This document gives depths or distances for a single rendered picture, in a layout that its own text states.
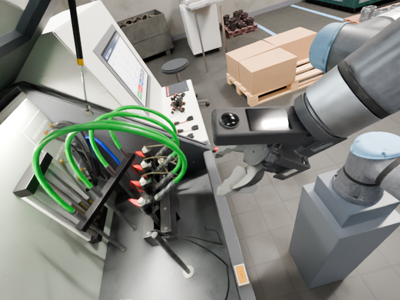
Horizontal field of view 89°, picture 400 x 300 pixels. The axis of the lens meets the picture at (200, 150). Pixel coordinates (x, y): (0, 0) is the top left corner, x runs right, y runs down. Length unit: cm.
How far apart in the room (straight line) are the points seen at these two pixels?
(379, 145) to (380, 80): 52
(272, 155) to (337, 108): 9
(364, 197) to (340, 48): 58
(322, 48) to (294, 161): 19
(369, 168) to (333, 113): 52
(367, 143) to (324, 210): 33
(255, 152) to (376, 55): 16
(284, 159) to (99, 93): 70
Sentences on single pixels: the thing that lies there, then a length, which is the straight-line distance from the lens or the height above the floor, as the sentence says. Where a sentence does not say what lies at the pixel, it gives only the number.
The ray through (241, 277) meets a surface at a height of 96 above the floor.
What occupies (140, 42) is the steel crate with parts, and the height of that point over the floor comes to 47.
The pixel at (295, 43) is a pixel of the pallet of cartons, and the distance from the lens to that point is 342.
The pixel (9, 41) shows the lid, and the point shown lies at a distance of 72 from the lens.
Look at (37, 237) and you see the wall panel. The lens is 77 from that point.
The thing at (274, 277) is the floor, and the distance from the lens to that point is 167.
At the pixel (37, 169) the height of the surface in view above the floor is 135.
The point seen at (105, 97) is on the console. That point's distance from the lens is 86.
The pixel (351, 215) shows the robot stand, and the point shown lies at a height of 89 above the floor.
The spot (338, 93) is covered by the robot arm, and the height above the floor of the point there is 149.
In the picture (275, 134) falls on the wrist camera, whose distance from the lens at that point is 26.
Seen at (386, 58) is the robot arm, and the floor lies 152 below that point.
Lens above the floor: 162
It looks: 43 degrees down
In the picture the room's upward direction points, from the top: 18 degrees counter-clockwise
